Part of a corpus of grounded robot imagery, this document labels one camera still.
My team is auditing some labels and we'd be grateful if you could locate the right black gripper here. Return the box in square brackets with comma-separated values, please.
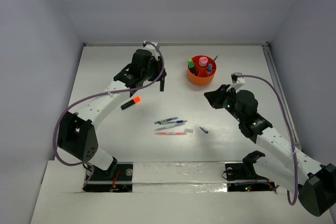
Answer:
[204, 84, 244, 122]

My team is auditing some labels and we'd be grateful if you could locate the orange capped black highlighter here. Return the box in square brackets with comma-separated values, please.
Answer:
[121, 97, 141, 110]

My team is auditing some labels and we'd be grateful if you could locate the small blue spray bottle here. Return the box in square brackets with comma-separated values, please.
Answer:
[206, 63, 213, 76]

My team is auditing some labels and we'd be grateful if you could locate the green capped black highlighter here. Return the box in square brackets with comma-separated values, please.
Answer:
[188, 62, 197, 76]

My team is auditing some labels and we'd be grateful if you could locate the pink capped clear tube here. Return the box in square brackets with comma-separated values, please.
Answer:
[198, 56, 208, 68]

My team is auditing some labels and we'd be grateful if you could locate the light blue clear pen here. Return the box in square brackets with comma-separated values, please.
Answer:
[154, 123, 185, 132]

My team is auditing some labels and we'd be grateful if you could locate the red clear pen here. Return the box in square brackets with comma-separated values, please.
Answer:
[154, 132, 187, 136]

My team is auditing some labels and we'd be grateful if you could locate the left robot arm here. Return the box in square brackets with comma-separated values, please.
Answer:
[53, 41, 166, 179]

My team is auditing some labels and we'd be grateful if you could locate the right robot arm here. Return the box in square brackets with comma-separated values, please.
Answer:
[204, 85, 335, 217]

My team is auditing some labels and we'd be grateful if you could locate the orange round desk organizer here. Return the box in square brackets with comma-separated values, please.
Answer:
[187, 55, 217, 86]

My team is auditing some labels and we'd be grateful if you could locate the small blue pen cap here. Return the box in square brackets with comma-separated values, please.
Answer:
[199, 126, 208, 134]

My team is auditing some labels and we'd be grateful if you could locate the blue gel pen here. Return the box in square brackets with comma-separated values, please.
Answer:
[154, 117, 178, 124]

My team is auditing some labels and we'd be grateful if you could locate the dark blue ballpoint pen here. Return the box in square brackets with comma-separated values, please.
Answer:
[160, 120, 187, 125]

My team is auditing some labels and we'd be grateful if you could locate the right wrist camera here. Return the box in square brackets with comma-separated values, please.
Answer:
[229, 72, 245, 91]

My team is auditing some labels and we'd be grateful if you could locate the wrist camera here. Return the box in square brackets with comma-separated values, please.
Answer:
[143, 41, 160, 59]
[229, 72, 245, 91]

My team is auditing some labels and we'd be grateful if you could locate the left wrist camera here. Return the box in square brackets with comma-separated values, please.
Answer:
[143, 41, 160, 59]

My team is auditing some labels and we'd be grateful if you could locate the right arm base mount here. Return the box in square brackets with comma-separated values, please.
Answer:
[222, 151, 278, 193]

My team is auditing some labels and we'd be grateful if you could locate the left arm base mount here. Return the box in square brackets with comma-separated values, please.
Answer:
[83, 158, 133, 193]

